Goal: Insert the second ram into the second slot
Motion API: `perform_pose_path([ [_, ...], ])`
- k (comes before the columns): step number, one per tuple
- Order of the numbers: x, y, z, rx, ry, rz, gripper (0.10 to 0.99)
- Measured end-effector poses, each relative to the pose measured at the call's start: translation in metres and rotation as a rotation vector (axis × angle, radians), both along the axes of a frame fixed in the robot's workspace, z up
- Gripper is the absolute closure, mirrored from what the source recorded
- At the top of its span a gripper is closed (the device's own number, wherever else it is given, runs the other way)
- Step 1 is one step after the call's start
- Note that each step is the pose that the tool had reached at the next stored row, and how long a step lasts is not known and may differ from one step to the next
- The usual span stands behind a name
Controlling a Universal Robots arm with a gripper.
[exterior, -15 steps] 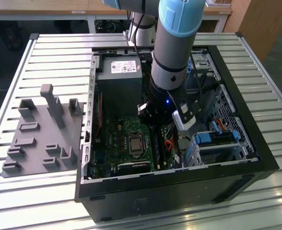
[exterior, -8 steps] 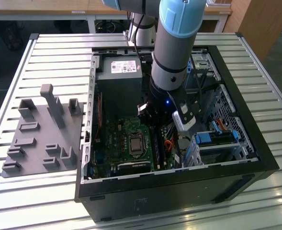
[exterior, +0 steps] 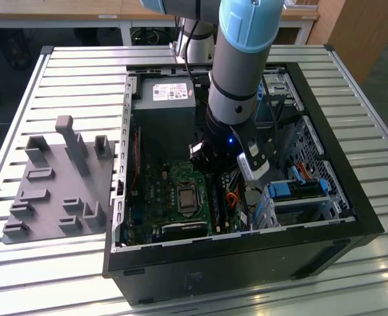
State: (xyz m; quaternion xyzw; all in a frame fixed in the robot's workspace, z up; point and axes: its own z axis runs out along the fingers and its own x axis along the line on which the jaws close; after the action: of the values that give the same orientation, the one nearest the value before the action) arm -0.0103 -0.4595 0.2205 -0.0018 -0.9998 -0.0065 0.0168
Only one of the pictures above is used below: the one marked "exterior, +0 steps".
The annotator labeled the wooden cabinet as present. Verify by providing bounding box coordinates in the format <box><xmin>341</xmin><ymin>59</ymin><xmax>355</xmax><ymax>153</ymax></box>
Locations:
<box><xmin>307</xmin><ymin>0</ymin><xmax>388</xmax><ymax>85</ymax></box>

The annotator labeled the metal drive cage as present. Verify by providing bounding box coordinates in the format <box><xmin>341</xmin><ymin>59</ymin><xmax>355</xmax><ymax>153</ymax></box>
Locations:
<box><xmin>251</xmin><ymin>115</ymin><xmax>358</xmax><ymax>231</ymax></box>

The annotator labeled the metal CPU socket cover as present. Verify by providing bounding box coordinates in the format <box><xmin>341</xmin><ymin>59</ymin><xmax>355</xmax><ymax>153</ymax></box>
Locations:
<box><xmin>175</xmin><ymin>182</ymin><xmax>201</xmax><ymax>217</ymax></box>

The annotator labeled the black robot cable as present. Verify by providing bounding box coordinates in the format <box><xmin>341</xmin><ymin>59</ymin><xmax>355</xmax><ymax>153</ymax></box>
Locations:
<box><xmin>182</xmin><ymin>19</ymin><xmax>211</xmax><ymax>88</ymax></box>

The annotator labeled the grey parts rack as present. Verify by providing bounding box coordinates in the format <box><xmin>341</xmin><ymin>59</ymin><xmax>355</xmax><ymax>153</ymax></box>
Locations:
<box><xmin>1</xmin><ymin>115</ymin><xmax>117</xmax><ymax>246</ymax></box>

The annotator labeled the blue disk carrier with disk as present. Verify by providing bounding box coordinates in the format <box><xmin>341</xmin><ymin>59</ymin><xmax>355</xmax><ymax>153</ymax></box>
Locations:
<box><xmin>266</xmin><ymin>178</ymin><xmax>330</xmax><ymax>199</ymax></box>

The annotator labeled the black graphics card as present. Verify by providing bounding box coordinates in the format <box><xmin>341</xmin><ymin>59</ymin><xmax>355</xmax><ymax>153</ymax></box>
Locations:
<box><xmin>160</xmin><ymin>221</ymin><xmax>213</xmax><ymax>241</ymax></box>

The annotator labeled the green RAM stick blue label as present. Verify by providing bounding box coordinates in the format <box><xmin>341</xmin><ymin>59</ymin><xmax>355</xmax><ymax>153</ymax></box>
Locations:
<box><xmin>211</xmin><ymin>177</ymin><xmax>223</xmax><ymax>233</ymax></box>

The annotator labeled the orange red wire bundle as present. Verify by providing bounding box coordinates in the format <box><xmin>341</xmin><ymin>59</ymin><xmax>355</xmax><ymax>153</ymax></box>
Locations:
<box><xmin>225</xmin><ymin>193</ymin><xmax>244</xmax><ymax>208</ymax></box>
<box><xmin>297</xmin><ymin>162</ymin><xmax>316</xmax><ymax>180</ymax></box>

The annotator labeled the black PC case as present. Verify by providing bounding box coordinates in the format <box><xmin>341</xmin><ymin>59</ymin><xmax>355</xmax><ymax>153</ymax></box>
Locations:
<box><xmin>101</xmin><ymin>61</ymin><xmax>385</xmax><ymax>307</ymax></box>

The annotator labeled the green Dell motherboard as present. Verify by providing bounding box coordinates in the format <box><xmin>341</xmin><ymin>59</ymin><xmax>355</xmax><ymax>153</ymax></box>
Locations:
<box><xmin>127</xmin><ymin>159</ymin><xmax>247</xmax><ymax>246</ymax></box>

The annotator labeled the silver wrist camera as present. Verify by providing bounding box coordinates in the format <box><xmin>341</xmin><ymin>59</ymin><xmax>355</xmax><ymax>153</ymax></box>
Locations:
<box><xmin>235</xmin><ymin>138</ymin><xmax>271</xmax><ymax>182</ymax></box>

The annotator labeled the blue flat data cable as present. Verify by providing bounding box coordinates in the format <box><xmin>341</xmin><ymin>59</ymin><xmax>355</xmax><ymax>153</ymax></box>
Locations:
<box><xmin>291</xmin><ymin>166</ymin><xmax>305</xmax><ymax>184</ymax></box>

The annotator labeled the silver CPU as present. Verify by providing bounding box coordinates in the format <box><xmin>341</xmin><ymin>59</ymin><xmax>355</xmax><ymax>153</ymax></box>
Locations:
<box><xmin>179</xmin><ymin>189</ymin><xmax>196</xmax><ymax>210</ymax></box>

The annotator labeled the grey power supply unit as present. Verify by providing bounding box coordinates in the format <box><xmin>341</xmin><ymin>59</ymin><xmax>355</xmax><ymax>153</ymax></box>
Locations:
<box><xmin>132</xmin><ymin>77</ymin><xmax>198</xmax><ymax>161</ymax></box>

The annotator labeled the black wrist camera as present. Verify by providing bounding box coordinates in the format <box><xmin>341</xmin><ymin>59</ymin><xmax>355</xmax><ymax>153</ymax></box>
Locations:
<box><xmin>188</xmin><ymin>142</ymin><xmax>211</xmax><ymax>163</ymax></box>

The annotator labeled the wooden desk white frame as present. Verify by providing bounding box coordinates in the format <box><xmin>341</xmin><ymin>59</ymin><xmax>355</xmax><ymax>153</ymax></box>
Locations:
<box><xmin>0</xmin><ymin>0</ymin><xmax>319</xmax><ymax>47</ymax></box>

